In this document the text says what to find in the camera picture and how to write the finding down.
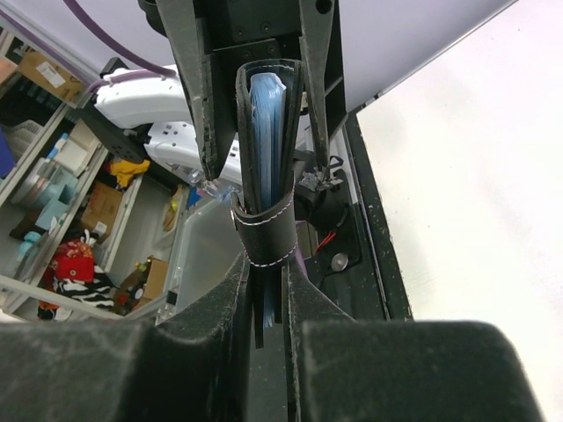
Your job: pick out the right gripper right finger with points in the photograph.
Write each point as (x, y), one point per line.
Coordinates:
(344, 369)

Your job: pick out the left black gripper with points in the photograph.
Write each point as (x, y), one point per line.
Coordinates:
(210, 40)

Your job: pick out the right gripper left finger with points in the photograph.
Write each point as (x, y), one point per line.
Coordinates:
(191, 367)

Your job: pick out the black leather card holder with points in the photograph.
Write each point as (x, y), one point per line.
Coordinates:
(269, 237)

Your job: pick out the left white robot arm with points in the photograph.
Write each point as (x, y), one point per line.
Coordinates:
(246, 70)

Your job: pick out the translucent plastic storage box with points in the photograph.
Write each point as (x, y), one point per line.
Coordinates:
(204, 248)

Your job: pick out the storage shelf with clutter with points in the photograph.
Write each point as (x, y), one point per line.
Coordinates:
(75, 242)

